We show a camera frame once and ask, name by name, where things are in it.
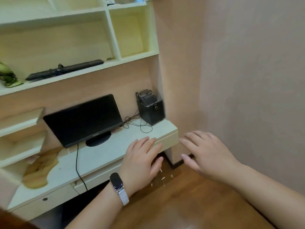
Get person's left forearm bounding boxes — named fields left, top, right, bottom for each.
left=64, top=186, right=130, bottom=229

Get white keyboard tray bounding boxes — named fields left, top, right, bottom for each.
left=74, top=162, right=125, bottom=195

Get person's right hand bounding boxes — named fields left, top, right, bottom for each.
left=179, top=131, right=241, bottom=186

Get person's right forearm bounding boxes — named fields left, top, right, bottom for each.
left=227, top=162, right=305, bottom=229

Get black keyboard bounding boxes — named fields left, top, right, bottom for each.
left=25, top=59, right=105, bottom=82

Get green and white ornament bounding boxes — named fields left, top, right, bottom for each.
left=0, top=62, right=24, bottom=88

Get white desk drawer with lock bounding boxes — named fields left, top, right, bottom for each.
left=7, top=184, right=80, bottom=221

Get person's left hand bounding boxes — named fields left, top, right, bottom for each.
left=119, top=137, right=164, bottom=196

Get scattered wood chips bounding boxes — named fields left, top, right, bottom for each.
left=150, top=168, right=174, bottom=188

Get black speaker box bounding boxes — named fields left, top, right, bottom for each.
left=136, top=89, right=166, bottom=126

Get white desk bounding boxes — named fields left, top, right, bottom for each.
left=7, top=120, right=180, bottom=212

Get black monitor cable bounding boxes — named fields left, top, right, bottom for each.
left=75, top=143, right=89, bottom=191

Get black smart band white strap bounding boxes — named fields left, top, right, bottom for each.
left=109, top=172, right=130, bottom=206

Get white wall shelf unit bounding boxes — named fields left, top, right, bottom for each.
left=0, top=0, right=160, bottom=97

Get white side shelf unit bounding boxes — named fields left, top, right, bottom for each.
left=0, top=107, right=47, bottom=169

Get thin black speaker cable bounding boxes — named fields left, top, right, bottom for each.
left=122, top=109, right=153, bottom=133

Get black computer monitor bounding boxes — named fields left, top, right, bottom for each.
left=43, top=94, right=124, bottom=149

